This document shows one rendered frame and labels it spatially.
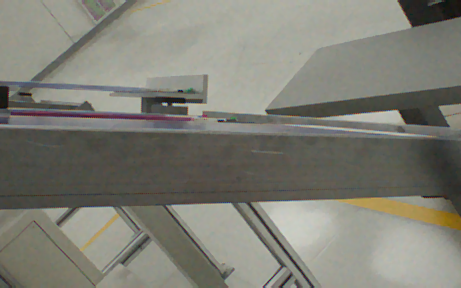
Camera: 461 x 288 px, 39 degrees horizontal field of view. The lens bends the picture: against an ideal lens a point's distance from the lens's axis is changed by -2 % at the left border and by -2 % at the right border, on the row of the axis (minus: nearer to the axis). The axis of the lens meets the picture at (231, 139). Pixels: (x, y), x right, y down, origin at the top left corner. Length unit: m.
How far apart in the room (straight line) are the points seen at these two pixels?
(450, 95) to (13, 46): 7.84
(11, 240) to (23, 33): 6.87
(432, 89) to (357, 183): 0.55
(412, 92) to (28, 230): 1.25
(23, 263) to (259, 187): 1.52
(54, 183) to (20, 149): 0.04
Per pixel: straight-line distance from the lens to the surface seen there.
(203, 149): 0.55
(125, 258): 2.09
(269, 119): 1.09
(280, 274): 1.49
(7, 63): 8.71
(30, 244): 2.03
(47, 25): 8.85
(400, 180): 0.68
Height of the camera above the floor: 1.14
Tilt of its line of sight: 22 degrees down
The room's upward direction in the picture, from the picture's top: 37 degrees counter-clockwise
